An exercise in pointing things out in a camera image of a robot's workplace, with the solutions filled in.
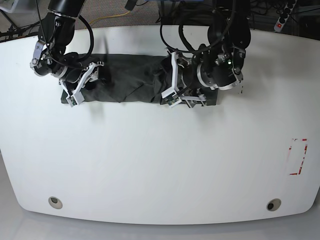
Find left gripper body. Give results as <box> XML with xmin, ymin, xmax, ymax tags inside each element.
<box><xmin>166</xmin><ymin>53</ymin><xmax>203</xmax><ymax>94</ymax></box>

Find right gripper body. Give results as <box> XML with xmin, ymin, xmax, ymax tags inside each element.
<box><xmin>59</xmin><ymin>61</ymin><xmax>107</xmax><ymax>97</ymax></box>

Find dark grey T-shirt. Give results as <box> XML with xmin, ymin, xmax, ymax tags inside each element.
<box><xmin>59</xmin><ymin>53</ymin><xmax>219</xmax><ymax>106</ymax></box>

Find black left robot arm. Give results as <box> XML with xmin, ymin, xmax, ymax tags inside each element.
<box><xmin>160</xmin><ymin>0</ymin><xmax>251</xmax><ymax>108</ymax></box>

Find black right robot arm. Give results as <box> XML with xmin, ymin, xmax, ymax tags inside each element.
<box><xmin>30</xmin><ymin>0</ymin><xmax>111</xmax><ymax>96</ymax></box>

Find red tape rectangle marking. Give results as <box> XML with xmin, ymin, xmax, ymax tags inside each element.
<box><xmin>286</xmin><ymin>138</ymin><xmax>308</xmax><ymax>176</ymax></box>

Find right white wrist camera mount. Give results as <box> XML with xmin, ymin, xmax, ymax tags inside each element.
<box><xmin>59</xmin><ymin>61</ymin><xmax>105</xmax><ymax>107</ymax></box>

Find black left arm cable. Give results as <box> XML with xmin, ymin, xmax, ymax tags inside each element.
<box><xmin>159</xmin><ymin>0</ymin><xmax>226</xmax><ymax>55</ymax></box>

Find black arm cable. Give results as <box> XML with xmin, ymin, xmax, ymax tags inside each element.
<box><xmin>159</xmin><ymin>0</ymin><xmax>226</xmax><ymax>55</ymax></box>
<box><xmin>62</xmin><ymin>14</ymin><xmax>95</xmax><ymax>68</ymax></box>

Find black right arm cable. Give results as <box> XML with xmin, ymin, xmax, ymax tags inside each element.
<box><xmin>62</xmin><ymin>14</ymin><xmax>95</xmax><ymax>68</ymax></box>

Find yellow cable on floor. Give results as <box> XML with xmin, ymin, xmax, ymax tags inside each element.
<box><xmin>88</xmin><ymin>9</ymin><xmax>131</xmax><ymax>26</ymax></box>

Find white power strip red switch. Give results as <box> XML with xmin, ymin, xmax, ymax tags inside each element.
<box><xmin>274</xmin><ymin>0</ymin><xmax>297</xmax><ymax>33</ymax></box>

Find left table cable grommet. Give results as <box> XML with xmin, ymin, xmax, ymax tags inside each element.
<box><xmin>48</xmin><ymin>196</ymin><xmax>63</xmax><ymax>210</ymax></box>

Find table cable grommet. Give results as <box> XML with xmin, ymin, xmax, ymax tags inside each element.
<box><xmin>48</xmin><ymin>196</ymin><xmax>63</xmax><ymax>210</ymax></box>
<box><xmin>266</xmin><ymin>198</ymin><xmax>282</xmax><ymax>212</ymax></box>

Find right table cable grommet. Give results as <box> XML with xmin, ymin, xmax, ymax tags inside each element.
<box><xmin>266</xmin><ymin>198</ymin><xmax>282</xmax><ymax>212</ymax></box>

